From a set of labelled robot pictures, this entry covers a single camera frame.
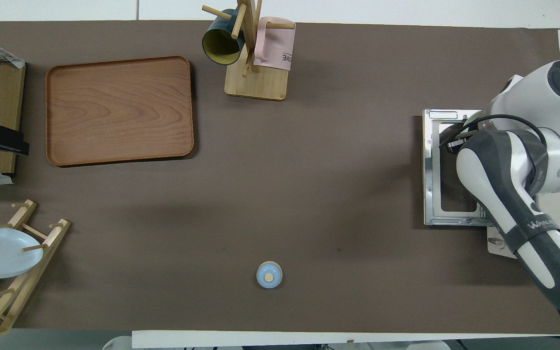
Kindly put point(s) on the blue domed bell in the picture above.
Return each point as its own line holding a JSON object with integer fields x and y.
{"x": 269, "y": 275}

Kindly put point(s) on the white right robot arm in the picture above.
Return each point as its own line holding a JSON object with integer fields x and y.
{"x": 513, "y": 194}

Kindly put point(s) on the dark blue mug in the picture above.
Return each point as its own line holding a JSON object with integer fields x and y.
{"x": 219, "y": 46}

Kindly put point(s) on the wooden mug rack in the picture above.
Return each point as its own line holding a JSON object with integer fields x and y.
{"x": 260, "y": 85}

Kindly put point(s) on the brown wooden tray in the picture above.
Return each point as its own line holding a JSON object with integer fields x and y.
{"x": 119, "y": 112}

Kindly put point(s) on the wooden plate rack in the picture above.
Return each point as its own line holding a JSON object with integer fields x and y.
{"x": 42, "y": 243}

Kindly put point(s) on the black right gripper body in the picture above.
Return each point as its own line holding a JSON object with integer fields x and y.
{"x": 461, "y": 142}

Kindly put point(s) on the brown table mat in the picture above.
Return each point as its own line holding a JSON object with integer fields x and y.
{"x": 309, "y": 184}

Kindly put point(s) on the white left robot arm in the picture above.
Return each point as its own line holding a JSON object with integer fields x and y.
{"x": 117, "y": 344}

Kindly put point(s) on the pale green plate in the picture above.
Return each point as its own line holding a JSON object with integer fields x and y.
{"x": 472, "y": 118}

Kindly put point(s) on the pink mug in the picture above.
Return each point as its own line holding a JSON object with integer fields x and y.
{"x": 272, "y": 53}

